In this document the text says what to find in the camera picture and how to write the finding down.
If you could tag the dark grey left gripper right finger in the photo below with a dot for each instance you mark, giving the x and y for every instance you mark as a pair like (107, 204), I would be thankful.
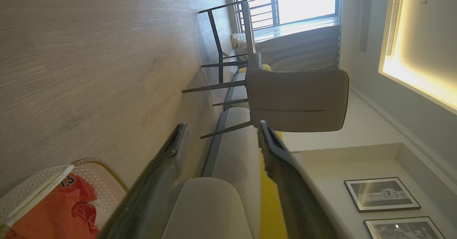
(292, 196)

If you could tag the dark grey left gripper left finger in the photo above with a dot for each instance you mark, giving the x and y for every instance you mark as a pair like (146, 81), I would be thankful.
(150, 196)

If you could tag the white perforated laundry basket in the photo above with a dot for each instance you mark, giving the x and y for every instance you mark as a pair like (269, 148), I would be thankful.
(32, 187)

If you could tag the yellow sofa cushion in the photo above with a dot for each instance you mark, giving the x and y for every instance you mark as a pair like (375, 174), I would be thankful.
(271, 207)

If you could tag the grey fabric sofa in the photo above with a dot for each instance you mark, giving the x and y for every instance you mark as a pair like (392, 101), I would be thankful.
(232, 160)

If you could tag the black framed monochrome picture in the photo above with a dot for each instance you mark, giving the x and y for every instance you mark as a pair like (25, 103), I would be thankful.
(381, 194)
(403, 229)

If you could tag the orange red garment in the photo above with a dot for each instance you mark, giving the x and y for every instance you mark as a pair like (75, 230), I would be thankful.
(57, 214)

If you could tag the grey upholstered chair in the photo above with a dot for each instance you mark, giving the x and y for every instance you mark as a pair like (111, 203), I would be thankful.
(296, 99)

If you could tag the white plush object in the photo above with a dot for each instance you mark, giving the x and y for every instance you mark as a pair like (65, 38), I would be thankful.
(238, 40)

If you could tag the window with railing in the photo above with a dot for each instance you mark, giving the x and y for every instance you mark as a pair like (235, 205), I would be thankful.
(296, 1)

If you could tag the white ceiling air vent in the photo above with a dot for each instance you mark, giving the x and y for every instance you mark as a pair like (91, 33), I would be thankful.
(394, 15)

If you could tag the black frame glass table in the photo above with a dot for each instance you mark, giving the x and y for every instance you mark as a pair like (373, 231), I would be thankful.
(246, 24)

